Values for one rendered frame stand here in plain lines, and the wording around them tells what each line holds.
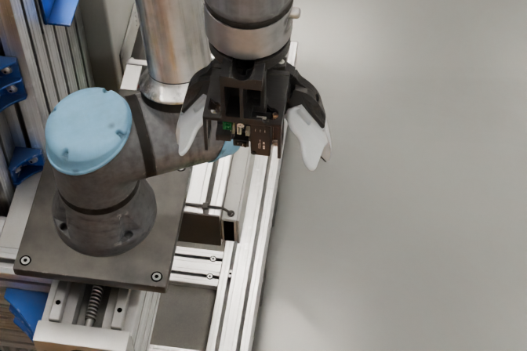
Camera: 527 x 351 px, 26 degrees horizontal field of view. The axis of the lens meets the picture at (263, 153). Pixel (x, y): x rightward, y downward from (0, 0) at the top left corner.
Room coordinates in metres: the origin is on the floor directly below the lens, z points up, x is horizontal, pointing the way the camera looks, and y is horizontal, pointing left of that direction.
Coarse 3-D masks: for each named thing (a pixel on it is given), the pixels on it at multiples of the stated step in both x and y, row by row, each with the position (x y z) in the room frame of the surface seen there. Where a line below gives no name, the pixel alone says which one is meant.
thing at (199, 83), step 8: (200, 72) 0.68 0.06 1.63; (208, 72) 0.67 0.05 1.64; (192, 80) 0.68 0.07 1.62; (200, 80) 0.67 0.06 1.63; (208, 80) 0.67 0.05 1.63; (192, 88) 0.67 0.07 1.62; (200, 88) 0.67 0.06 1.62; (208, 88) 0.67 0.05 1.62; (192, 96) 0.67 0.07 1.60; (184, 104) 0.68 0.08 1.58
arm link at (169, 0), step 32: (160, 0) 0.96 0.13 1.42; (192, 0) 0.97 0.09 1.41; (160, 32) 0.95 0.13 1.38; (192, 32) 0.96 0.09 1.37; (160, 64) 0.94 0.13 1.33; (192, 64) 0.94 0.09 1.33; (160, 96) 0.92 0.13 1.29; (160, 128) 0.89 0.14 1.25; (160, 160) 0.87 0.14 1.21; (192, 160) 0.88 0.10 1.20
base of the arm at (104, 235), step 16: (144, 192) 0.89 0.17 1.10; (64, 208) 0.86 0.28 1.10; (80, 208) 0.84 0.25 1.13; (112, 208) 0.84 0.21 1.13; (128, 208) 0.86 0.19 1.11; (144, 208) 0.87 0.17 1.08; (64, 224) 0.86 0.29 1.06; (80, 224) 0.84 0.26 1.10; (96, 224) 0.84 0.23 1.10; (112, 224) 0.84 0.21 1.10; (128, 224) 0.85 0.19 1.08; (144, 224) 0.86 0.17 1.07; (64, 240) 0.84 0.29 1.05; (80, 240) 0.83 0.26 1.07; (96, 240) 0.83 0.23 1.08; (112, 240) 0.83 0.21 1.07; (128, 240) 0.84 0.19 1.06; (96, 256) 0.82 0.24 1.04
